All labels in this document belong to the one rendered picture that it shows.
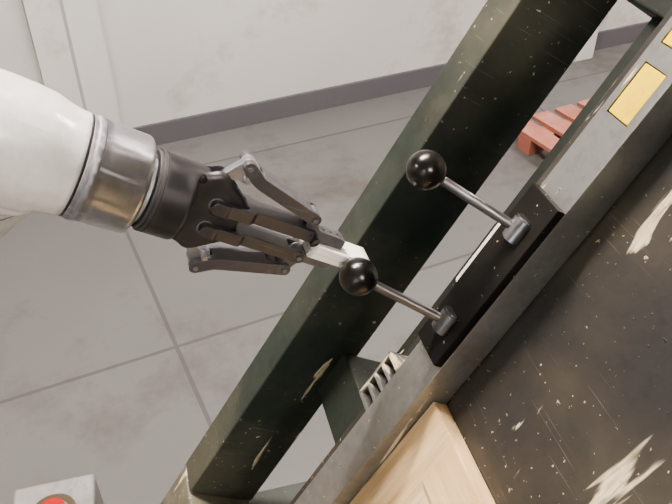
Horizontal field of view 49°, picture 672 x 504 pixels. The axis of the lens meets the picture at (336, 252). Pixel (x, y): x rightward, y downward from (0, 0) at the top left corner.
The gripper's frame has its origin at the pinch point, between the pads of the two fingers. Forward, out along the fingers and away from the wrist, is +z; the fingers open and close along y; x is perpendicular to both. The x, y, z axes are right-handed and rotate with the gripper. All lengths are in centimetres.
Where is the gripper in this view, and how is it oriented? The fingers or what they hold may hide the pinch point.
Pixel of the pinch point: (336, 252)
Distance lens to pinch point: 73.5
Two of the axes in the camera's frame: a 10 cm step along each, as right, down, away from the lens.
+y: -5.0, 7.6, 4.2
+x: 2.6, 5.9, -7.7
